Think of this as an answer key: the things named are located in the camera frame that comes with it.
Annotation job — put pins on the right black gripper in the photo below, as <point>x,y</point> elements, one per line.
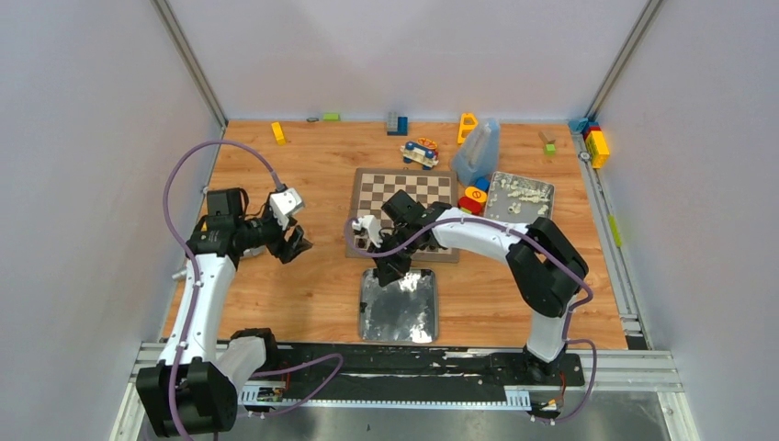
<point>389,270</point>

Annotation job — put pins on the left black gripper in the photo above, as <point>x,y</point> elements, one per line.
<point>283,242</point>

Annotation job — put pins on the silver tray black pieces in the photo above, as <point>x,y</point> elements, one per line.
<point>403,312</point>

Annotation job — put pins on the red yellow blue block toy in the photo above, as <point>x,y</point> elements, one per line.
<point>475,197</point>

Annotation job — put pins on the colourful toy car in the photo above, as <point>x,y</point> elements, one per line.
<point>422,151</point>

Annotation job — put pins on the translucent blue plastic container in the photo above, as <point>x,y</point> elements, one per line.
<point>479,154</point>

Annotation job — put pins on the silver tray white pieces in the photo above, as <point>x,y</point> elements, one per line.
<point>518,199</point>

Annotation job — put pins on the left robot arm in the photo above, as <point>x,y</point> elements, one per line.
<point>195,304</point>

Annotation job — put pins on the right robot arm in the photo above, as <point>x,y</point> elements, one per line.
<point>547,269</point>

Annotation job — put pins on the yellow block far left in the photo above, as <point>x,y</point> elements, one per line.
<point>279,134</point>

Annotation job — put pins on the blue grey block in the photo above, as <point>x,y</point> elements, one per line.
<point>396,125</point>

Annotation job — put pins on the wooden brown block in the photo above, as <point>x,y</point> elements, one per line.
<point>547,136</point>

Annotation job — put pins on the yellow red blue brick stack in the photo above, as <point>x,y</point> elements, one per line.
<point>595,142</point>

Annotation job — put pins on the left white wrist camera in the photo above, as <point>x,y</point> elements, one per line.
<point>284,205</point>

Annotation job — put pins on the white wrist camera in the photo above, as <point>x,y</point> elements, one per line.
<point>367,228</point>
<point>284,205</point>

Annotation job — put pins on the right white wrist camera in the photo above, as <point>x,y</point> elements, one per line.
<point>367,228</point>

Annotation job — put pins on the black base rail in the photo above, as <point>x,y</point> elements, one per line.
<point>427,377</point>

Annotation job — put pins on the yellow triangular frame toy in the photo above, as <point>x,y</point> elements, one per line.
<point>467,123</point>

